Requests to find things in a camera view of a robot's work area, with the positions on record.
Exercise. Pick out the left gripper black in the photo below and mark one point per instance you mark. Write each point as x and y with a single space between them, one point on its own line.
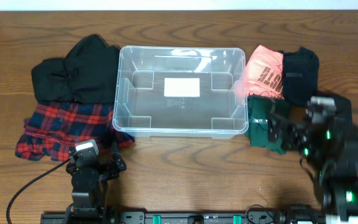
113 172

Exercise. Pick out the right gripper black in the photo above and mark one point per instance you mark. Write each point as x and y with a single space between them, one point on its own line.
299 130

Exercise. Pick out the dark green garment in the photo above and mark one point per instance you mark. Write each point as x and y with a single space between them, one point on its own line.
259 109

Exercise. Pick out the pink printed shirt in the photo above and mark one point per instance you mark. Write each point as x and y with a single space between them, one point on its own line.
264 73

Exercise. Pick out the navy garment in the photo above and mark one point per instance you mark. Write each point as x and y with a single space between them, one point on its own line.
300 76

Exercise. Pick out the black garment with tape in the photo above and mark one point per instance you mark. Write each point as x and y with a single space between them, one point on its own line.
343 107

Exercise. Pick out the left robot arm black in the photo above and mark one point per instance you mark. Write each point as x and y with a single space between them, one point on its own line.
89 179

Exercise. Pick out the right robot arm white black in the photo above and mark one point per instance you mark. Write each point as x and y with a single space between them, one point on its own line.
327 140

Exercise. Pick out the red navy plaid shirt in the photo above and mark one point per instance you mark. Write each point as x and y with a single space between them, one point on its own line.
56 128

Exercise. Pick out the clear plastic storage bin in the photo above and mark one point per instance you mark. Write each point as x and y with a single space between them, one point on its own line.
141 109

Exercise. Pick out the black garment left pile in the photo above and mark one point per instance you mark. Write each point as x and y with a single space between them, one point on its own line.
88 74

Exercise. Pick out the white label in bin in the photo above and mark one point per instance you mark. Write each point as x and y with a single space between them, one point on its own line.
182 87

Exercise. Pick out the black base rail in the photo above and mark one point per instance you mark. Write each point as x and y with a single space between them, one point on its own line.
197 218

